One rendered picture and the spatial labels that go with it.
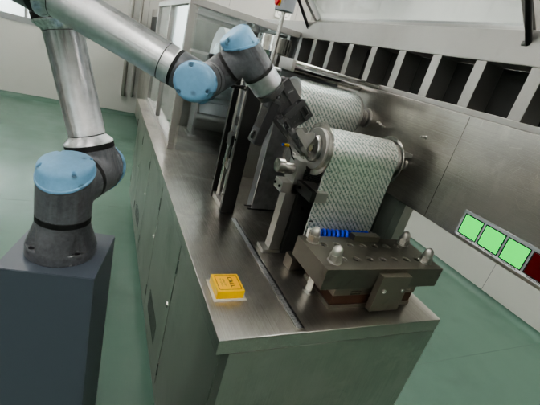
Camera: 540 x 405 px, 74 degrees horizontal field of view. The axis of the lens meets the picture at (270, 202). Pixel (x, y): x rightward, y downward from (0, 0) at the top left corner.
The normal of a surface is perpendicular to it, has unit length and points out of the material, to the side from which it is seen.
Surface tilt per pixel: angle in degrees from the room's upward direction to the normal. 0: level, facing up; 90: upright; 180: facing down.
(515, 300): 90
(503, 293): 90
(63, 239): 72
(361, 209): 90
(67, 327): 90
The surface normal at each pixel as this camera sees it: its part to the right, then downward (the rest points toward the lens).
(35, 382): 0.15, 0.41
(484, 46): -0.89, -0.07
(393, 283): 0.37, 0.44
